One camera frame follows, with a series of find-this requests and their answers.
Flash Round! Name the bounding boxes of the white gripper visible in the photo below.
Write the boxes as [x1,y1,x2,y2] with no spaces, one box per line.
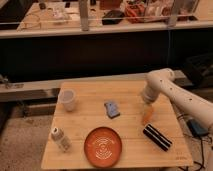
[140,85,159,124]

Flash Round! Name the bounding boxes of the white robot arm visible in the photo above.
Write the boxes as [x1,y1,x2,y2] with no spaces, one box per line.
[142,68,213,134]

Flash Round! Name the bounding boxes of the orange ceramic bowl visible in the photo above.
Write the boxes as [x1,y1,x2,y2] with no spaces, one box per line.
[84,127,122,168]

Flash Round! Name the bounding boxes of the black striped eraser block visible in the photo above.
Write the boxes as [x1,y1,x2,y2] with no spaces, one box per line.
[143,124,172,151]

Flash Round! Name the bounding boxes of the blue sponge block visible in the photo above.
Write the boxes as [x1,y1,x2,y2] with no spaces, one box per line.
[104,101,120,118]

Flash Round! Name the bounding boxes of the translucent plastic cup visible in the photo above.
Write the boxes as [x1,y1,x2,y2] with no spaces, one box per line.
[58,90,75,112]

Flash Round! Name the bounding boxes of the small spice bottle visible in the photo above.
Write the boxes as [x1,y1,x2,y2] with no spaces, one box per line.
[51,127,71,152]

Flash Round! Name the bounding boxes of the black bag on shelf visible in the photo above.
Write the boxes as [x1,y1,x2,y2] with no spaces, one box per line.
[102,10,124,25]

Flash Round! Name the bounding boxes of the orange tool pile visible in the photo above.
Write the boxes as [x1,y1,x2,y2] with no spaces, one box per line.
[124,0,174,23]

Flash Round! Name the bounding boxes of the black cable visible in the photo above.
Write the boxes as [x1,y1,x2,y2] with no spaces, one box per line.
[177,113,213,171]

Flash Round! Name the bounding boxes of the grey metal rail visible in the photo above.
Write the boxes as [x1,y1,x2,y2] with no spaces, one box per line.
[0,69,188,103]

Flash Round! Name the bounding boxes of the grey metal post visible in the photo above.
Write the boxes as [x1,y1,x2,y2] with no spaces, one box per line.
[78,0,89,31]

